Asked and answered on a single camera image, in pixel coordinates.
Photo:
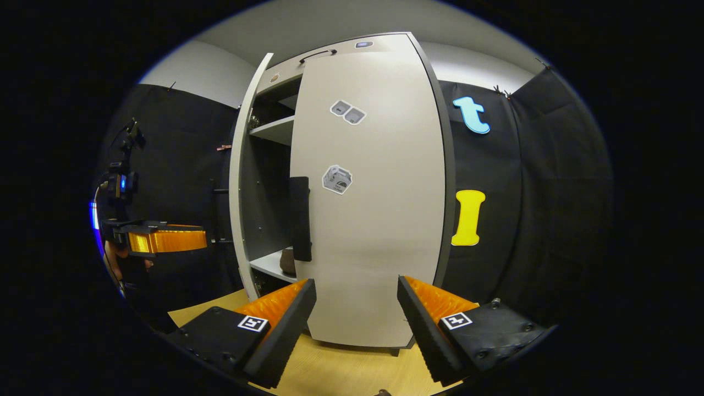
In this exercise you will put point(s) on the black backdrop cloth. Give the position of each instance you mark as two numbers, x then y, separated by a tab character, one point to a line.
550	220

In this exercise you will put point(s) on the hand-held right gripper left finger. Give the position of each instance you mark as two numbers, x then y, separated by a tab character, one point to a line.
283	335

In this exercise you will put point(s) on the brown fuzzy shoe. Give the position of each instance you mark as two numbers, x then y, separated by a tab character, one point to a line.
287	263

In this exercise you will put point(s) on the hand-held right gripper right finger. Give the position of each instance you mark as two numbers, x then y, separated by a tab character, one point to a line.
429	341

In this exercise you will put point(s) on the white cabinet drawer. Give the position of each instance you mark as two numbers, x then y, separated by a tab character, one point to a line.
289	66

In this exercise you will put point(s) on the white cabinet door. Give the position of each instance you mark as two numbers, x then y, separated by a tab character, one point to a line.
237	192
379	231

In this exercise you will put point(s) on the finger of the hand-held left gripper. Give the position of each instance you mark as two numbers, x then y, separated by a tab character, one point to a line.
165	241

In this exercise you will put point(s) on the white shoe cabinet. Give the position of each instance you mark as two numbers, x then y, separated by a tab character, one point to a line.
275	129

